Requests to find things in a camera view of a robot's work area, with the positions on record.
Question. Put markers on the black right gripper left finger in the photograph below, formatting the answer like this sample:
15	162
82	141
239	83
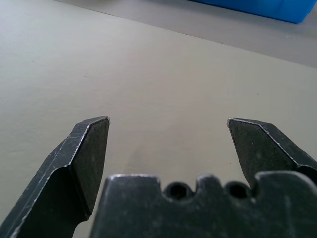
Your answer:
62	178

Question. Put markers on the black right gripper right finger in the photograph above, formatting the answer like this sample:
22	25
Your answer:
262	148

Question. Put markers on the blue plastic bin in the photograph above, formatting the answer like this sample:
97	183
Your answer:
260	7

